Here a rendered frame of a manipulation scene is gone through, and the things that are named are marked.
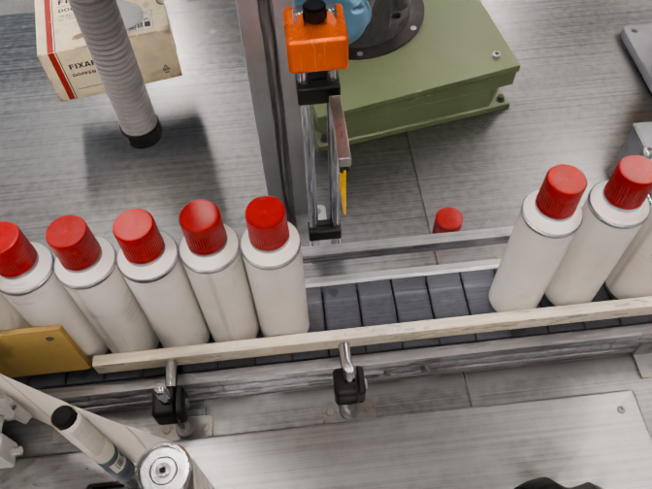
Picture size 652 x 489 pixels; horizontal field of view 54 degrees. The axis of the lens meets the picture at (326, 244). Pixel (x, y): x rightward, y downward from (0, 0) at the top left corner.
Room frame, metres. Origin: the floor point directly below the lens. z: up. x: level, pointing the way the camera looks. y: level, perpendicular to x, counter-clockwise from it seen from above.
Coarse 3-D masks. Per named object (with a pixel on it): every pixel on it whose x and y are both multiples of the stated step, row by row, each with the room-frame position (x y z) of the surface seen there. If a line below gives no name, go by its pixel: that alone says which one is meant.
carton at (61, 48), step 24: (48, 0) 0.73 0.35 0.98; (144, 0) 0.72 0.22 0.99; (48, 24) 0.69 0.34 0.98; (72, 24) 0.68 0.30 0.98; (144, 24) 0.67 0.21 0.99; (168, 24) 0.67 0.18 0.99; (48, 48) 0.64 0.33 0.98; (72, 48) 0.64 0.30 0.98; (144, 48) 0.66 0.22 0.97; (168, 48) 0.66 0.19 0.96; (48, 72) 0.63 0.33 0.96; (72, 72) 0.63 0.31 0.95; (96, 72) 0.64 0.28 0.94; (144, 72) 0.65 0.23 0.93; (168, 72) 0.66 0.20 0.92; (72, 96) 0.63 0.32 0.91
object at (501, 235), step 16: (384, 240) 0.35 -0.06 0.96; (400, 240) 0.35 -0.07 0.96; (416, 240) 0.35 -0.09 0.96; (432, 240) 0.35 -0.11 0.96; (448, 240) 0.35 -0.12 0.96; (464, 240) 0.35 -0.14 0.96; (480, 240) 0.35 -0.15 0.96; (496, 240) 0.35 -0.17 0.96; (304, 256) 0.34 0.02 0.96; (320, 256) 0.34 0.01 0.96; (336, 256) 0.34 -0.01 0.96; (352, 256) 0.34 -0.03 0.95; (368, 256) 0.34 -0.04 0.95
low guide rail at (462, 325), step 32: (448, 320) 0.28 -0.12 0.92; (480, 320) 0.28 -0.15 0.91; (512, 320) 0.28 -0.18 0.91; (544, 320) 0.28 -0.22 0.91; (576, 320) 0.28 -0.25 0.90; (128, 352) 0.27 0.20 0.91; (160, 352) 0.26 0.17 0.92; (192, 352) 0.26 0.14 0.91; (224, 352) 0.26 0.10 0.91; (256, 352) 0.26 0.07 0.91; (288, 352) 0.27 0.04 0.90
